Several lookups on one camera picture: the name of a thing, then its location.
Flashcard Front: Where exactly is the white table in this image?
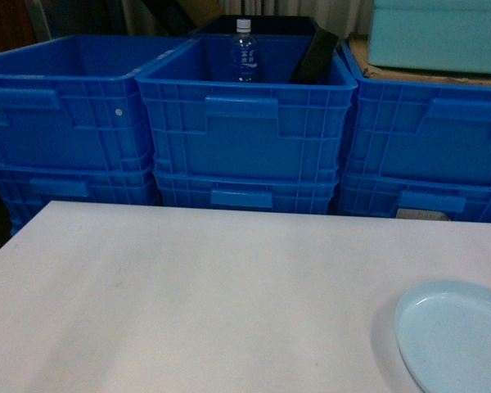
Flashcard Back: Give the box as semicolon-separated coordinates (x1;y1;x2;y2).
0;201;491;392

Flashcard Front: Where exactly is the blue crate top left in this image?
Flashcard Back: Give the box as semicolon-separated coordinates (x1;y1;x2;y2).
0;35;182;172

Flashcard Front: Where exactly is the blue crate bottom left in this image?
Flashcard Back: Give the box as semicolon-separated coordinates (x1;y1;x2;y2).
0;165;162;235

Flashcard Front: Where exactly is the light blue oval tray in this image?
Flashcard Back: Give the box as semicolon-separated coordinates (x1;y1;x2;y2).
394;281;491;392

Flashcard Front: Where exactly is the clear water bottle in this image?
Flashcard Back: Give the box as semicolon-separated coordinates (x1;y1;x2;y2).
230;18;258;83

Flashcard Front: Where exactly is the teal foam block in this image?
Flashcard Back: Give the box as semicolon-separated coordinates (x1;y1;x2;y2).
368;0;491;74

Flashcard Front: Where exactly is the blue crate bottom middle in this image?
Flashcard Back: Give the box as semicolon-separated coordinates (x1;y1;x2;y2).
153;169;338;215

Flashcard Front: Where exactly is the blue crate bottom right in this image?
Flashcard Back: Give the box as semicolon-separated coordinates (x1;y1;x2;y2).
332;172;491;223

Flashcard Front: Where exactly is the blue crate top right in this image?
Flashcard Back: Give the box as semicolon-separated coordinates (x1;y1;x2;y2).
340;40;491;187

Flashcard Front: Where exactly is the blue crate top middle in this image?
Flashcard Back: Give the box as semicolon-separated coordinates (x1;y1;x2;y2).
137;35;356;184

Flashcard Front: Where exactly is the black angled box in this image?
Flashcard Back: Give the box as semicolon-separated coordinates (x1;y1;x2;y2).
289;27;340;84

